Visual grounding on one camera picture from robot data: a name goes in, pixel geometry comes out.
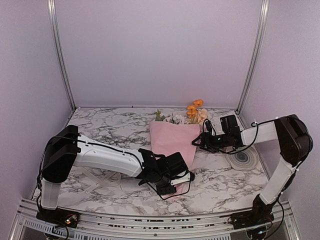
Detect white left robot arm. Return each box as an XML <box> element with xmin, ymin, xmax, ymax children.
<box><xmin>37</xmin><ymin>125</ymin><xmax>195</xmax><ymax>223</ymax></box>

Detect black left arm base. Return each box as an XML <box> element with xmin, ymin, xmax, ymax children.
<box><xmin>36</xmin><ymin>207</ymin><xmax>80</xmax><ymax>228</ymax></box>

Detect white flower bunch green leaves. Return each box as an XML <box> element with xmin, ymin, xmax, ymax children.
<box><xmin>154</xmin><ymin>109</ymin><xmax>190</xmax><ymax>125</ymax></box>

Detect peach flower long green stem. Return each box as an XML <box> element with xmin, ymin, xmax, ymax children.
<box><xmin>197</xmin><ymin>108</ymin><xmax>208</xmax><ymax>125</ymax></box>

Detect orange flower stem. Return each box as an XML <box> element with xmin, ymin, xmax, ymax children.
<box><xmin>186</xmin><ymin>99</ymin><xmax>204</xmax><ymax>124</ymax></box>

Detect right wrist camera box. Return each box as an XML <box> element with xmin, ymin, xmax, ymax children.
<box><xmin>220</xmin><ymin>115</ymin><xmax>241</xmax><ymax>136</ymax></box>

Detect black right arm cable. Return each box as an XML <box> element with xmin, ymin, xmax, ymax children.
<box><xmin>202</xmin><ymin>118</ymin><xmax>261</xmax><ymax>156</ymax></box>

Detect aluminium frame left post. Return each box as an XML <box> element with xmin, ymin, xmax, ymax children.
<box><xmin>47</xmin><ymin>0</ymin><xmax>77</xmax><ymax>112</ymax></box>

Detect aluminium frame post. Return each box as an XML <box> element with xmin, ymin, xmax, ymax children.
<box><xmin>47</xmin><ymin>0</ymin><xmax>77</xmax><ymax>112</ymax></box>
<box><xmin>236</xmin><ymin>0</ymin><xmax>270</xmax><ymax>114</ymax></box>

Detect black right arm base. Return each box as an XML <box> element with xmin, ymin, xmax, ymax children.
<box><xmin>228</xmin><ymin>194</ymin><xmax>276</xmax><ymax>230</ymax></box>

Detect pink wrapping paper sheet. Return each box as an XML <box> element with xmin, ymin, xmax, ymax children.
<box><xmin>149</xmin><ymin>121</ymin><xmax>201</xmax><ymax>200</ymax></box>

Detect grey swirl ceramic plate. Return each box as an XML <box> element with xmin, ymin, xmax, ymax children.
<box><xmin>226</xmin><ymin>147</ymin><xmax>259</xmax><ymax>171</ymax></box>

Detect cream ribbon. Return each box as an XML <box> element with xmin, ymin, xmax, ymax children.
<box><xmin>81</xmin><ymin>167</ymin><xmax>121</xmax><ymax>194</ymax></box>

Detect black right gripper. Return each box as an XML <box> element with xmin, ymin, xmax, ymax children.
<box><xmin>192</xmin><ymin>131</ymin><xmax>230</xmax><ymax>153</ymax></box>

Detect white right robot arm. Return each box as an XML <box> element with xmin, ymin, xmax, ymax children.
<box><xmin>191</xmin><ymin>114</ymin><xmax>313</xmax><ymax>224</ymax></box>

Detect aluminium front rail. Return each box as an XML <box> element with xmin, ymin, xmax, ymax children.
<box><xmin>8</xmin><ymin>199</ymin><xmax>301</xmax><ymax>240</ymax></box>

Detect aluminium frame right post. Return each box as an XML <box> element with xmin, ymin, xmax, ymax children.
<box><xmin>236</xmin><ymin>0</ymin><xmax>270</xmax><ymax>114</ymax></box>

